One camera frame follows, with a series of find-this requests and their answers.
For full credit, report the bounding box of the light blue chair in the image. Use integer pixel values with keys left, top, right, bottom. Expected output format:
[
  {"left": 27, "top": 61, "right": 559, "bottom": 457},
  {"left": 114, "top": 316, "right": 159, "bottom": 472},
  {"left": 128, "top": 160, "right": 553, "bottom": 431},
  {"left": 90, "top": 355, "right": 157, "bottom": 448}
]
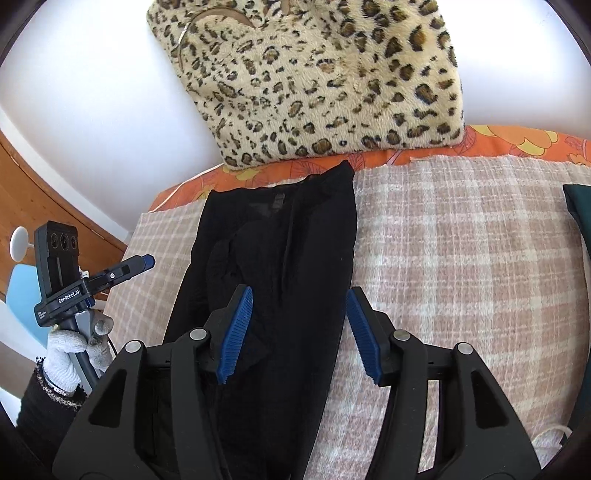
[{"left": 6, "top": 265, "right": 47, "bottom": 335}]

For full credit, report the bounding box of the leopard print cushion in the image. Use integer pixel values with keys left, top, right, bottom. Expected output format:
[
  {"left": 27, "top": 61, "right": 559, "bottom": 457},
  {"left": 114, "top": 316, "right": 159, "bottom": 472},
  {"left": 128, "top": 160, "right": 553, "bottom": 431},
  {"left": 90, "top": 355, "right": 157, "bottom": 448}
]
[{"left": 147, "top": 0, "right": 465, "bottom": 169}]

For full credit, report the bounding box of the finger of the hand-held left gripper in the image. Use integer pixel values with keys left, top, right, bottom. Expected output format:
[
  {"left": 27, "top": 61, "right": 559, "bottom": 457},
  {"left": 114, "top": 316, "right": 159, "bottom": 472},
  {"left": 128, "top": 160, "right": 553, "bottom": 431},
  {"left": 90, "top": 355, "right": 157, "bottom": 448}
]
[{"left": 85, "top": 254, "right": 155, "bottom": 296}]

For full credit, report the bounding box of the pink plaid blanket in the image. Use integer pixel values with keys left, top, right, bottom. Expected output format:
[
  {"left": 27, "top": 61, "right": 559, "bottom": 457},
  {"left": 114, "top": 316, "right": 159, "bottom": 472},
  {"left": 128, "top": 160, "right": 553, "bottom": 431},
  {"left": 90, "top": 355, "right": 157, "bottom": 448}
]
[{"left": 104, "top": 154, "right": 591, "bottom": 480}]

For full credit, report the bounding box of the orange floral bed sheet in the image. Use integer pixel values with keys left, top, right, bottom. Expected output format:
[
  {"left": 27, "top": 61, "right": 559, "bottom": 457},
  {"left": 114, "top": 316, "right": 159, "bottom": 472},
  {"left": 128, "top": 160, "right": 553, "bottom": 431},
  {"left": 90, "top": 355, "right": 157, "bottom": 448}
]
[{"left": 148, "top": 124, "right": 591, "bottom": 213}]

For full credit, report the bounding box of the dark green folded cloth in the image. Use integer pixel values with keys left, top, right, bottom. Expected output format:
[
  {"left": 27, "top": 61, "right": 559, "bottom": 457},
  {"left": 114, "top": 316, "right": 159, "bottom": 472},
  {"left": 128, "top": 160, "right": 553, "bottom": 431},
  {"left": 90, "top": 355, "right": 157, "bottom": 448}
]
[{"left": 562, "top": 184, "right": 591, "bottom": 259}]

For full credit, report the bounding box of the person's left forearm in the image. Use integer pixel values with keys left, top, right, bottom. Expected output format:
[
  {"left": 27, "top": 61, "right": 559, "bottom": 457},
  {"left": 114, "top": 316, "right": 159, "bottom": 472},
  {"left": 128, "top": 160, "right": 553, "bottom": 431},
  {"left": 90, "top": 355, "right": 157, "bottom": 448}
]
[{"left": 16, "top": 367, "right": 89, "bottom": 462}]

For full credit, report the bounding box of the white clip lamp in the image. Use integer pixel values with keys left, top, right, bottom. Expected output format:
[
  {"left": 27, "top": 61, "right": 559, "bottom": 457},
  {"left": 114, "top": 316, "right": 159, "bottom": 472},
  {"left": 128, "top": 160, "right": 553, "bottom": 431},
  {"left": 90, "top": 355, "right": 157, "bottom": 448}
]
[{"left": 10, "top": 227, "right": 38, "bottom": 261}]

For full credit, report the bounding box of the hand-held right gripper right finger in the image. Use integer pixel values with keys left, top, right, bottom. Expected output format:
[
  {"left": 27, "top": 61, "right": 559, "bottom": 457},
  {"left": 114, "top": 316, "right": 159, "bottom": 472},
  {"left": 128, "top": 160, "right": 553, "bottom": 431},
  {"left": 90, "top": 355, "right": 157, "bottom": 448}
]
[{"left": 346, "top": 286, "right": 543, "bottom": 480}]

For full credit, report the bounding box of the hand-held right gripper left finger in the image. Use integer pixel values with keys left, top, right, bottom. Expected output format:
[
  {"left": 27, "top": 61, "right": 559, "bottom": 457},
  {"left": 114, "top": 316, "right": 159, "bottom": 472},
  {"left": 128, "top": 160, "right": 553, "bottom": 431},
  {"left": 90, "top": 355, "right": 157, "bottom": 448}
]
[{"left": 54, "top": 285, "right": 254, "bottom": 480}]

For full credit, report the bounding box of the black t-shirt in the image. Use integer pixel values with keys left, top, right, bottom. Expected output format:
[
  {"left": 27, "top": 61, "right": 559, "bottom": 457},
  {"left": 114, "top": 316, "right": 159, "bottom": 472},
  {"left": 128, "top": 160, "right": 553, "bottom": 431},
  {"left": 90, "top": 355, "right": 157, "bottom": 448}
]
[{"left": 152, "top": 161, "right": 358, "bottom": 480}]

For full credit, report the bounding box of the person's left hand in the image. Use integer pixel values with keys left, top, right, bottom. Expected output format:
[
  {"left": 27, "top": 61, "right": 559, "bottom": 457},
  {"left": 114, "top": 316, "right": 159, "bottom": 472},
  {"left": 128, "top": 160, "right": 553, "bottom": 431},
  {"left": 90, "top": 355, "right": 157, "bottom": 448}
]
[{"left": 44, "top": 315, "right": 115, "bottom": 393}]

